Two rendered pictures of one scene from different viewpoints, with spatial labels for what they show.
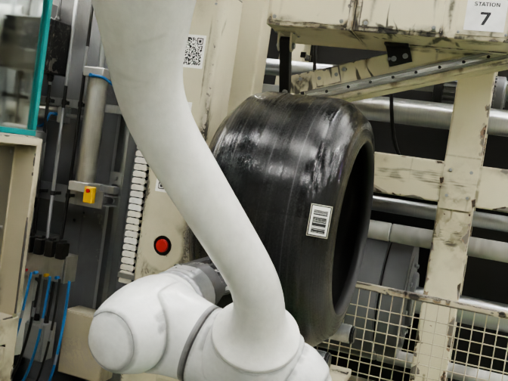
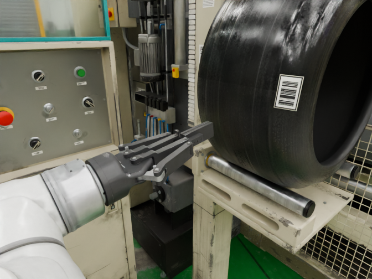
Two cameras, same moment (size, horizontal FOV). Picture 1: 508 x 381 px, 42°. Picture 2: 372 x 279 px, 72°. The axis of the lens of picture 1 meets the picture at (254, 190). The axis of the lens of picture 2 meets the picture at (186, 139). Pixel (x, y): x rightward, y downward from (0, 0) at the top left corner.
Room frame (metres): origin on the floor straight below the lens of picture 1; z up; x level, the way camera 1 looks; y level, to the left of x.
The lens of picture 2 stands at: (0.75, -0.21, 1.29)
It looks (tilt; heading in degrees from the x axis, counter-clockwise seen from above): 22 degrees down; 32
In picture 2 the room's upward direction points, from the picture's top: straight up
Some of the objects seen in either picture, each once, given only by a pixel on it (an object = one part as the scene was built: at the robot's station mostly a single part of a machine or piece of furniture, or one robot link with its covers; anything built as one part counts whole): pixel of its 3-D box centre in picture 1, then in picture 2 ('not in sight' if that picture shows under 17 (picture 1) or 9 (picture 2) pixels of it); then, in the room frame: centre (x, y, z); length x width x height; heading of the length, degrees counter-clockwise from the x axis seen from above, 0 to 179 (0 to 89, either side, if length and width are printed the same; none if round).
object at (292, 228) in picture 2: not in sight; (248, 198); (1.40, -0.03, 0.84); 0.36 x 0.09 x 0.06; 71
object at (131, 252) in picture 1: (144, 184); (197, 63); (1.59, 0.26, 1.19); 0.05 x 0.04 x 0.48; 161
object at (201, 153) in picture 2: not in sight; (235, 147); (1.59, 0.09, 0.90); 0.40 x 0.03 x 0.10; 161
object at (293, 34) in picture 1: (286, 41); not in sight; (1.82, -0.03, 1.61); 0.06 x 0.06 x 0.05; 71
